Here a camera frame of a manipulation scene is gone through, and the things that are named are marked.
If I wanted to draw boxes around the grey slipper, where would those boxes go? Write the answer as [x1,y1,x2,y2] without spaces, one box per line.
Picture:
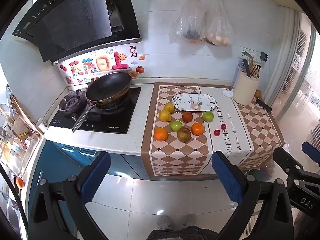
[157,215,173,230]

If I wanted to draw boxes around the cream utensil holder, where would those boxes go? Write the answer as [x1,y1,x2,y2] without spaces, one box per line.
[232,72,260,106]

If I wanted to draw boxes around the bundle of chopsticks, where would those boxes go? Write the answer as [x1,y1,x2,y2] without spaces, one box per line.
[250,56,260,78]

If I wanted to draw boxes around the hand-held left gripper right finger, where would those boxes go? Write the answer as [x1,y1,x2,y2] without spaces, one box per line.
[212,151,295,240]

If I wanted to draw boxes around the small white cup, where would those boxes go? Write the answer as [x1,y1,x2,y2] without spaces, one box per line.
[36,118,49,133]

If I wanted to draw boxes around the black range hood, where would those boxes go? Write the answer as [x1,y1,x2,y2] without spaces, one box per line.
[12,0,142,63]

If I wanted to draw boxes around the colourful wall sticker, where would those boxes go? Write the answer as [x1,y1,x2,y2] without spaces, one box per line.
[57,47,147,87]

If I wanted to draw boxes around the plastic bag with dark contents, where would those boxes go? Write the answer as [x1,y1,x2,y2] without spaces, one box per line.
[171,0,207,44]

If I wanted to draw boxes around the plastic bag with pale contents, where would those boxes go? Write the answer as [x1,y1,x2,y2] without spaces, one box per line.
[204,0,234,47]

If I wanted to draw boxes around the sliding glass door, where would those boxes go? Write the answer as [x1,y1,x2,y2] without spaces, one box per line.
[275,5,320,120]

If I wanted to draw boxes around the brown pear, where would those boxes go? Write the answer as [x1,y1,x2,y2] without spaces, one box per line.
[177,127,192,143]

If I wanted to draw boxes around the black phone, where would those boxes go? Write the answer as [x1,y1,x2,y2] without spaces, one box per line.
[255,98,273,113]

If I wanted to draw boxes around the black wok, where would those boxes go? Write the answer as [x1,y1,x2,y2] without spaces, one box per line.
[71,71,132,133]

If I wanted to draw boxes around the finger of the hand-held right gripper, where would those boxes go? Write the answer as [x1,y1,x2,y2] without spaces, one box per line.
[301,141,320,159]
[273,147,320,181]

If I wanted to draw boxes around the checkered table mat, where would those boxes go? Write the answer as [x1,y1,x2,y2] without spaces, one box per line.
[140,82,284,180]

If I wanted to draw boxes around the white wall socket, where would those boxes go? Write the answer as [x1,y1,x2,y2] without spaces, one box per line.
[239,46,260,60]

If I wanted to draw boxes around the bright orange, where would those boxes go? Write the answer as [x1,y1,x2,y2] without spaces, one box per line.
[191,122,205,136]
[154,127,169,142]

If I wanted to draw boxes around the black-handled knife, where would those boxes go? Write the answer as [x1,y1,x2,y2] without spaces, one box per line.
[241,51,252,78]

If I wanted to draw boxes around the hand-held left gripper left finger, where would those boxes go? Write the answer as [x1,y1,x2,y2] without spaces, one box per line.
[27,151,111,240]

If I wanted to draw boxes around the black gas stove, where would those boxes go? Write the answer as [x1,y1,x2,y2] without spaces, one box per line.
[49,87,142,135]

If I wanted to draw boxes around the blue kitchen cabinet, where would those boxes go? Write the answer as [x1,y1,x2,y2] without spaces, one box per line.
[27,140,153,233]

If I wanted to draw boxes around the oval floral plate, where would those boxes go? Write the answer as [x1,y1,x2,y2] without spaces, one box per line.
[171,93,217,112]

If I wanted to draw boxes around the person's grey trousers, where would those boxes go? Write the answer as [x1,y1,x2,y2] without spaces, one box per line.
[147,226,220,240]

